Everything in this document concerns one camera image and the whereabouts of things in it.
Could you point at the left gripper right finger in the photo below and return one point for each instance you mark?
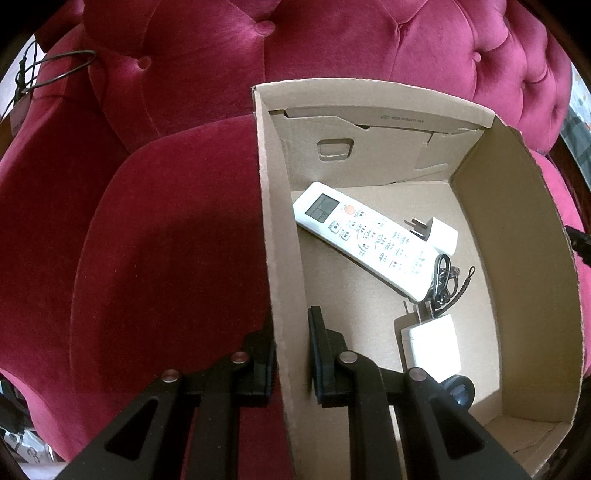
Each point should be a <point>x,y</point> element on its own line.
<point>325,347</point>

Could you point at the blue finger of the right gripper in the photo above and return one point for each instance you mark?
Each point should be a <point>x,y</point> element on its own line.
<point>580,243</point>

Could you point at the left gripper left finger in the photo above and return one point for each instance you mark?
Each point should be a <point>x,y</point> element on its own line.
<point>258,384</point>

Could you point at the white USB wall charger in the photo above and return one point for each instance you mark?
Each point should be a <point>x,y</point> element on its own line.
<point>427,342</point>

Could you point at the white air conditioner remote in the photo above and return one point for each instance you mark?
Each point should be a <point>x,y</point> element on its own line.
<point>377,243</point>

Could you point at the metal carabiner with black cord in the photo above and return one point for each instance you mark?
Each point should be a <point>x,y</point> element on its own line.
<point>446,291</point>

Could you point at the blue oval key fob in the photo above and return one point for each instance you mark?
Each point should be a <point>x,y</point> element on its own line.
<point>461,388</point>

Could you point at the cardboard box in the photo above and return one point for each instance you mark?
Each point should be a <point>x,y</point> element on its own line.
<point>345,165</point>

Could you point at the grey plaid cloth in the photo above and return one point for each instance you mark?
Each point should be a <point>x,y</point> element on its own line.
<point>576,135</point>

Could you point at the crimson velvet tufted armchair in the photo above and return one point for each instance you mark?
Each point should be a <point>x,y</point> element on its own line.
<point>132,237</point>

